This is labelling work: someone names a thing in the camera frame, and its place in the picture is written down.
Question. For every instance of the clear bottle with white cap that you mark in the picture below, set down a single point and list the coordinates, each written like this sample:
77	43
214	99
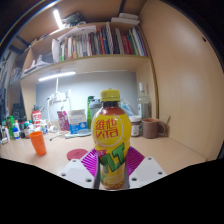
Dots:
144	105

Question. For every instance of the brown bottle with green cap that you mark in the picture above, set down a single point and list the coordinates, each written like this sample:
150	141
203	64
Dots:
26	131

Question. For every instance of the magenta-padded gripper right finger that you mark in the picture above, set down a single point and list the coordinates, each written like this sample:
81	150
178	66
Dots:
148	170

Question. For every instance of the brown mug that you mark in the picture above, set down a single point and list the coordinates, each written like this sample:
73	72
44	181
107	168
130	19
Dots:
150	128

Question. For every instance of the brown jar with white lid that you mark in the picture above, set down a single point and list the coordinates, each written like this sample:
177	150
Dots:
135	127

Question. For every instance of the green glass bottle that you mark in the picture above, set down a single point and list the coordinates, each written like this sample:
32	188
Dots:
89	110

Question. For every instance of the green plastic container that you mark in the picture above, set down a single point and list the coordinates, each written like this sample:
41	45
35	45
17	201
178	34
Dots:
10	125

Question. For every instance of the flat round red coaster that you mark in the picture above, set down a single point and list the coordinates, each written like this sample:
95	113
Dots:
76	154

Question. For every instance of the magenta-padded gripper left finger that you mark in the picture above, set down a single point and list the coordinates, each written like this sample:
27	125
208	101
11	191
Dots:
75	171

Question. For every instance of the orange plastic cup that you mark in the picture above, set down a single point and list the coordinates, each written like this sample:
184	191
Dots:
38	144

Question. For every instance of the yellow drink bottle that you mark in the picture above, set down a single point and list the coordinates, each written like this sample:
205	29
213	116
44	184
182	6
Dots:
111	133

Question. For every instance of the white bottle with blue label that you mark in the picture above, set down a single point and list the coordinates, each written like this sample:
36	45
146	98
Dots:
16	133

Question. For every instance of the white power strip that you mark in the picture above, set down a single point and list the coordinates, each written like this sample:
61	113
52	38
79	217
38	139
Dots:
59	97

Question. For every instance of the white LED light bar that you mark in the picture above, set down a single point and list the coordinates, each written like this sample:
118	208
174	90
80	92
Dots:
56	76
57	18

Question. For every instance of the magenta snack packet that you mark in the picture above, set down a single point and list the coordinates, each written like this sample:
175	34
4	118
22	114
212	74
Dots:
63	120

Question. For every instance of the white and blue carton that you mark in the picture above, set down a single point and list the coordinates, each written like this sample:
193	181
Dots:
77	122

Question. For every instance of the red and white canister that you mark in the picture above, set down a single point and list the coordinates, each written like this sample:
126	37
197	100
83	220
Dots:
36	118

